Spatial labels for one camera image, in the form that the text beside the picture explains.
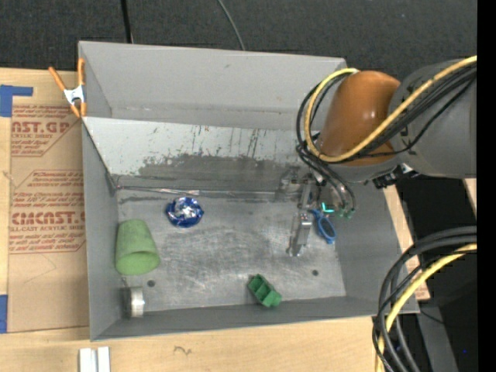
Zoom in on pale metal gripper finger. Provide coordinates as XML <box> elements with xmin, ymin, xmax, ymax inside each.
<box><xmin>298</xmin><ymin>210</ymin><xmax>313</xmax><ymax>248</ymax></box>
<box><xmin>286</xmin><ymin>215</ymin><xmax>302</xmax><ymax>257</ymax></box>

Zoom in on brown cardboard board, red print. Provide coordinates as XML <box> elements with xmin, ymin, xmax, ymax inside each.
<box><xmin>0</xmin><ymin>67</ymin><xmax>92</xmax><ymax>335</ymax></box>

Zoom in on black cylinder on white bracket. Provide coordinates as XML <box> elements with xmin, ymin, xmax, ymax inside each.
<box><xmin>371</xmin><ymin>163</ymin><xmax>416</xmax><ymax>190</ymax></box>

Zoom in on grey metal bin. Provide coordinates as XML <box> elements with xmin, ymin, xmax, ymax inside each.
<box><xmin>77</xmin><ymin>40</ymin><xmax>422</xmax><ymax>343</ymax></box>

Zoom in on green cup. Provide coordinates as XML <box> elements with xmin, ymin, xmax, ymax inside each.
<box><xmin>114</xmin><ymin>219</ymin><xmax>161</xmax><ymax>277</ymax></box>

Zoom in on green plastic terminal block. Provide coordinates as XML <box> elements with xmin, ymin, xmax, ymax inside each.
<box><xmin>246</xmin><ymin>274</ymin><xmax>283</xmax><ymax>308</ymax></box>

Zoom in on blue sunglasses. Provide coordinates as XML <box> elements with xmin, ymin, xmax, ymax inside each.
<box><xmin>310</xmin><ymin>207</ymin><xmax>337</xmax><ymax>245</ymax></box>

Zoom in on blue crumpled foil wrapper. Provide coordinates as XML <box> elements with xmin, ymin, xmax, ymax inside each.
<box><xmin>165</xmin><ymin>196</ymin><xmax>205</xmax><ymax>229</ymax></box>

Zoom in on silver metal cylinder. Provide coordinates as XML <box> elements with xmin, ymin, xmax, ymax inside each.
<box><xmin>119</xmin><ymin>284</ymin><xmax>146</xmax><ymax>319</ymax></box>

